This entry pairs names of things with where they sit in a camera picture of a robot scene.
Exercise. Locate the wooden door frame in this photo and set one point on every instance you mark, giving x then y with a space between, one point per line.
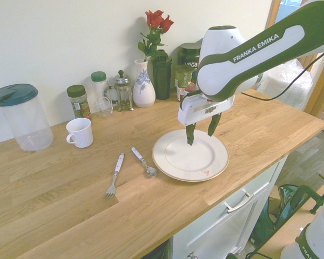
321 89

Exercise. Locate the white kitchen cabinet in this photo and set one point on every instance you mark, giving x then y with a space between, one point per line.
221 215

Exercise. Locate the green metal clamp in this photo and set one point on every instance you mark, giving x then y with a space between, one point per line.
302 197

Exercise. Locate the black shaker bottle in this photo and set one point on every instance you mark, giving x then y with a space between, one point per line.
162 78

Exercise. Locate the clear pitcher with green lid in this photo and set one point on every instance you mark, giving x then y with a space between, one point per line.
24 118

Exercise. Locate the plastic-wrapped white bundle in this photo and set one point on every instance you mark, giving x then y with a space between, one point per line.
289 83

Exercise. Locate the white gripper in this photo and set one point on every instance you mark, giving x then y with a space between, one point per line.
197 109

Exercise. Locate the glass French press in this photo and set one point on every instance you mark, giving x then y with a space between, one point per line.
122 94

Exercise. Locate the large dark protein tub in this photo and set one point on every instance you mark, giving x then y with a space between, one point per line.
190 55

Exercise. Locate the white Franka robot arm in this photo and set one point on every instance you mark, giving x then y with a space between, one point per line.
240 62

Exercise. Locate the white gold-rimmed plate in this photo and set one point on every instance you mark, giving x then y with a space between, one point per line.
183 159

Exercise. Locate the small red-labelled jar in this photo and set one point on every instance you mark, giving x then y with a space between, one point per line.
184 93

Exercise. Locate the small clear plastic cup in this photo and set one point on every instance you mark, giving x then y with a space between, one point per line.
105 108

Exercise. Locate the clear bottle with green lid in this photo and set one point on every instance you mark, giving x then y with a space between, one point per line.
99 86

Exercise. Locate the green bag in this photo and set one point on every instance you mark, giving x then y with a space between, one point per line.
270 215

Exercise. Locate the white vase with blue flower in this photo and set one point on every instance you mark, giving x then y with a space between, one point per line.
143 86

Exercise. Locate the red roses bunch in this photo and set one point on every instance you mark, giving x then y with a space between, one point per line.
156 24

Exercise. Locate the green-lidded container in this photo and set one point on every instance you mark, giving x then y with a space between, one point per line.
183 76

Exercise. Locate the white ceramic mug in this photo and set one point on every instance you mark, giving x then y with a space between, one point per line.
81 133

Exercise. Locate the spice jar with dark lid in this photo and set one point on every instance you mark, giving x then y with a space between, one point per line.
79 103

